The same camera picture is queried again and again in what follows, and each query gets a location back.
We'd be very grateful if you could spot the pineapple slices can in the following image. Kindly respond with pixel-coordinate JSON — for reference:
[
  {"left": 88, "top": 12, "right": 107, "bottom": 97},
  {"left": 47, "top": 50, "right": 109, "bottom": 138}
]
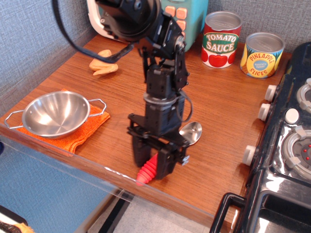
[{"left": 240, "top": 32, "right": 285, "bottom": 79}]

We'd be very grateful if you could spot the toy chicken wing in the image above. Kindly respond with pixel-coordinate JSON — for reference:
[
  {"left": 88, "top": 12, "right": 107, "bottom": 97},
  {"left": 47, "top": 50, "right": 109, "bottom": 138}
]
[{"left": 89, "top": 59, "right": 119, "bottom": 76}]

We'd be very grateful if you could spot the stainless steel bowl with handles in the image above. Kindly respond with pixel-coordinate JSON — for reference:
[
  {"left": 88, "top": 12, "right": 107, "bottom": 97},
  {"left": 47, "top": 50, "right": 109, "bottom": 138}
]
[{"left": 4, "top": 91, "right": 107, "bottom": 139}]

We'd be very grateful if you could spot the red-handled metal spoon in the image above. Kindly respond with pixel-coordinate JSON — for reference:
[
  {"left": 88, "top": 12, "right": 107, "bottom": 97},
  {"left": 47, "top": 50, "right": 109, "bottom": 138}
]
[{"left": 136, "top": 122, "right": 202, "bottom": 186}]

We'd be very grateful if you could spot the orange plush object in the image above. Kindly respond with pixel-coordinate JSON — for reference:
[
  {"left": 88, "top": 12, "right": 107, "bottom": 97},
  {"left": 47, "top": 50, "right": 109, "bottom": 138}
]
[{"left": 0, "top": 222, "right": 34, "bottom": 233}]

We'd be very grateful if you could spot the white stove knob top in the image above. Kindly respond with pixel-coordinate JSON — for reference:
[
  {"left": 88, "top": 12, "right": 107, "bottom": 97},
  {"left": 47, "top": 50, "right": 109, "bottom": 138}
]
[{"left": 265, "top": 85, "right": 277, "bottom": 102}]

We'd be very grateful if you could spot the white stove knob middle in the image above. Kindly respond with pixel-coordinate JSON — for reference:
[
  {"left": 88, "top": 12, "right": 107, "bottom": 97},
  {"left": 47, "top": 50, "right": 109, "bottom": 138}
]
[{"left": 258, "top": 103, "right": 271, "bottom": 121}]

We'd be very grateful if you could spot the black toy stove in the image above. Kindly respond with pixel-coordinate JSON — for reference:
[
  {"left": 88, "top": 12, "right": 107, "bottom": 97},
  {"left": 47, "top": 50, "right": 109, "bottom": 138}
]
[{"left": 210, "top": 42, "right": 311, "bottom": 233}]

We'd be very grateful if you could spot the teal toy microwave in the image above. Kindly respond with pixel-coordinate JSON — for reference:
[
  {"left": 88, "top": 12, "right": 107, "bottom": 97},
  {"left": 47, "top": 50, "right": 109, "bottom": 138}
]
[{"left": 86, "top": 0, "right": 208, "bottom": 51}]

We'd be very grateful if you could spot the white stove knob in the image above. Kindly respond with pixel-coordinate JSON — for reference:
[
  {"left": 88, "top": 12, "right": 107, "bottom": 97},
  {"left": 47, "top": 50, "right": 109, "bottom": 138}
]
[
  {"left": 265, "top": 85, "right": 277, "bottom": 102},
  {"left": 242, "top": 145, "right": 256, "bottom": 166},
  {"left": 258, "top": 103, "right": 271, "bottom": 121}
]

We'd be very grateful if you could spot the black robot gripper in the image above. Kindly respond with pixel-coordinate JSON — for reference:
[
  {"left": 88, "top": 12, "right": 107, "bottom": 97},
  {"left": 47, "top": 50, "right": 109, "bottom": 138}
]
[{"left": 128, "top": 94, "right": 190, "bottom": 180}]

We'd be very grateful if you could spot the white stove knob bottom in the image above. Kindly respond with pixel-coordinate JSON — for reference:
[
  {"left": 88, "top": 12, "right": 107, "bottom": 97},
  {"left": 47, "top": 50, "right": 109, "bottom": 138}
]
[{"left": 242, "top": 145, "right": 256, "bottom": 166}]

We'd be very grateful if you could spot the orange knitted cloth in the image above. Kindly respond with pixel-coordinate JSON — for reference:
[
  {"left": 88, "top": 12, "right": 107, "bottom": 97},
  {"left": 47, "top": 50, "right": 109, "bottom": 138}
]
[{"left": 16, "top": 88, "right": 111, "bottom": 154}]

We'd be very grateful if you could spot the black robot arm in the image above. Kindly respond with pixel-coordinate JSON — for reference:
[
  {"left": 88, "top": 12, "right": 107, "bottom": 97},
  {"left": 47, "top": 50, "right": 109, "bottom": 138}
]
[{"left": 97, "top": 0, "right": 189, "bottom": 180}]

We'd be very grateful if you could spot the tomato sauce can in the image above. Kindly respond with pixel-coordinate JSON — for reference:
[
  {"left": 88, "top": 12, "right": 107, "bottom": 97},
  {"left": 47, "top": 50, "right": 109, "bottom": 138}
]
[{"left": 201, "top": 11, "right": 242, "bottom": 68}]

